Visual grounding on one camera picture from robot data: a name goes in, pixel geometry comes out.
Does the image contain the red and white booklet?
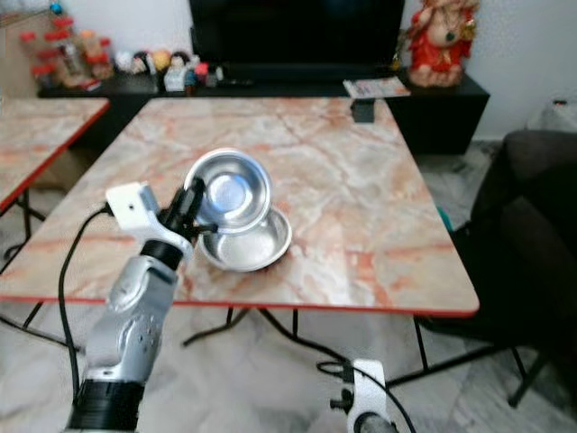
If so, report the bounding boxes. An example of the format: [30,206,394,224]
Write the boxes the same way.
[343,78,412,99]

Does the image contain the light wooden cupboard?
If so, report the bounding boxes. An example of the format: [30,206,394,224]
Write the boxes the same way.
[0,9,57,100]

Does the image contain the large marble pattern folding table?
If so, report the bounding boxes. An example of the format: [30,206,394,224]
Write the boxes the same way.
[0,97,481,389]

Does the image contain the dark upholstered chair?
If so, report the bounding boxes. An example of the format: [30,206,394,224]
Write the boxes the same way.
[458,128,577,362]

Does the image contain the small white figurine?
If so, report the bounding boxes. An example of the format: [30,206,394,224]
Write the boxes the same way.
[114,52,136,75]

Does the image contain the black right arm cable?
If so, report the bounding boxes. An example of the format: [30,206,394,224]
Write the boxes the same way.
[316,360,417,433]

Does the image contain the black hair doll figurine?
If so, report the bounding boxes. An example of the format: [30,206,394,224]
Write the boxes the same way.
[169,51,191,78]

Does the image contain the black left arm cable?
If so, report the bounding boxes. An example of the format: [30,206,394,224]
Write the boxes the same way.
[56,205,114,400]

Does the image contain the deep steel bowl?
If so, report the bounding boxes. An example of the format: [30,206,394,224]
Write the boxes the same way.
[183,149,274,235]

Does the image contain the small black block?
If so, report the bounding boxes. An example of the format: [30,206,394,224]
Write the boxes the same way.
[351,97,378,124]

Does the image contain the marble pattern side table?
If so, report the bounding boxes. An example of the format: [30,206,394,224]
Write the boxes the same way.
[0,97,112,263]

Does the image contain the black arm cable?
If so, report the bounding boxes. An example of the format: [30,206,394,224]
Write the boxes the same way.
[56,205,114,400]
[316,360,417,433]

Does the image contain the yellow head figurine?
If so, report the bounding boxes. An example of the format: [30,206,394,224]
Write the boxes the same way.
[149,50,172,74]

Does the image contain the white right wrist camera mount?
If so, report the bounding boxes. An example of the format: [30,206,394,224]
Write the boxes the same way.
[352,358,389,427]

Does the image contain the red lid jar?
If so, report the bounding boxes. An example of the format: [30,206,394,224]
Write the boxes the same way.
[19,30,40,70]
[46,16,76,51]

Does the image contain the shallow steel bowl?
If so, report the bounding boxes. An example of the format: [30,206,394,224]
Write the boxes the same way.
[198,209,295,272]

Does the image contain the red seated idol statue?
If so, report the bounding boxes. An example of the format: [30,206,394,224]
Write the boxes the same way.
[404,0,481,89]

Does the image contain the black television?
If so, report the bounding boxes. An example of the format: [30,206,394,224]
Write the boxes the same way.
[188,0,408,66]

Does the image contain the brown cardboard box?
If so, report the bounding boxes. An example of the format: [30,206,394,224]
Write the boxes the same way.
[45,148,96,191]

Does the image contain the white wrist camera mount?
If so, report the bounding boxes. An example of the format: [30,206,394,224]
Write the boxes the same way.
[352,358,389,427]
[105,181,193,263]

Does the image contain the orange filled jar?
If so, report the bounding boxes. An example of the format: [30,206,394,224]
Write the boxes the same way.
[78,29,114,83]

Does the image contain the black television cabinet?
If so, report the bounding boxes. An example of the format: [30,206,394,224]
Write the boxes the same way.
[38,65,491,156]

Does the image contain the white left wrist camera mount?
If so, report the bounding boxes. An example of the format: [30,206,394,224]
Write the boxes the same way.
[105,181,193,263]

